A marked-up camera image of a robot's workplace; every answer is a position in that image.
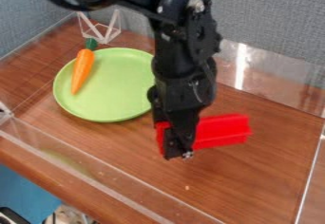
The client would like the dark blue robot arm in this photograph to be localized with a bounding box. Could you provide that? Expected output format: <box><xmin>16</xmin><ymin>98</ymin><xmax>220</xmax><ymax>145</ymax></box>
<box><xmin>77</xmin><ymin>0</ymin><xmax>222</xmax><ymax>159</ymax></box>

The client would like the green round plate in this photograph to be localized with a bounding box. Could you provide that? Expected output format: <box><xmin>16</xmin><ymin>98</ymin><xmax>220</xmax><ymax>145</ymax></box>
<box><xmin>53</xmin><ymin>47</ymin><xmax>154</xmax><ymax>122</ymax></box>

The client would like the orange toy carrot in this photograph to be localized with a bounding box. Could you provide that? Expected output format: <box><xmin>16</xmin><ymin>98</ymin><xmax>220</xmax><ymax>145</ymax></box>
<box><xmin>71</xmin><ymin>38</ymin><xmax>98</xmax><ymax>94</ymax></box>

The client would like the clear acrylic enclosure wall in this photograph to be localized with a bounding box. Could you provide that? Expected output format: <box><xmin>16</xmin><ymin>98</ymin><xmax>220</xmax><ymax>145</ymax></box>
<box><xmin>0</xmin><ymin>17</ymin><xmax>325</xmax><ymax>224</ymax></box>

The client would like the red rectangular block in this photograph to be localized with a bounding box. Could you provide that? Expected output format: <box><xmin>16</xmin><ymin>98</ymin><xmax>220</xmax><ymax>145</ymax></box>
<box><xmin>156</xmin><ymin>114</ymin><xmax>252</xmax><ymax>157</ymax></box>

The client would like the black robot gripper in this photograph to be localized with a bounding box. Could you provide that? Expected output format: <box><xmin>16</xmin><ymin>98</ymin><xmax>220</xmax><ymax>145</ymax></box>
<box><xmin>146</xmin><ymin>60</ymin><xmax>218</xmax><ymax>161</ymax></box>

